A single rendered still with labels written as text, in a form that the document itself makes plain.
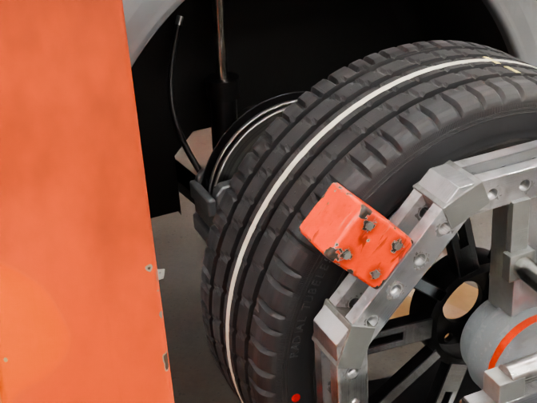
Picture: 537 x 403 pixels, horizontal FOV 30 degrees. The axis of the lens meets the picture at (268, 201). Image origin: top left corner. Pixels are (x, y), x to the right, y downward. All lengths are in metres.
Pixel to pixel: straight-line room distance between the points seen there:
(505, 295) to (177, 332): 1.73
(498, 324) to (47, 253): 0.62
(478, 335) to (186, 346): 1.63
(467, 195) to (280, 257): 0.23
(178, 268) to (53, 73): 2.39
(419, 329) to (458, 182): 0.28
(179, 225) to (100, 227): 2.56
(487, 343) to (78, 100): 0.65
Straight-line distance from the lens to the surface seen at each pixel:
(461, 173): 1.16
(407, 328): 1.33
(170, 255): 3.26
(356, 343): 1.15
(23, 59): 0.82
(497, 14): 1.68
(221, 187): 1.61
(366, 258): 1.10
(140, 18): 1.39
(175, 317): 2.95
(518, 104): 1.25
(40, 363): 0.94
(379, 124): 1.22
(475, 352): 1.30
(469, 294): 3.00
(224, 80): 1.76
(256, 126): 1.63
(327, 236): 1.09
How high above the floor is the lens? 1.63
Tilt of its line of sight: 27 degrees down
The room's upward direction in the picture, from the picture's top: 4 degrees counter-clockwise
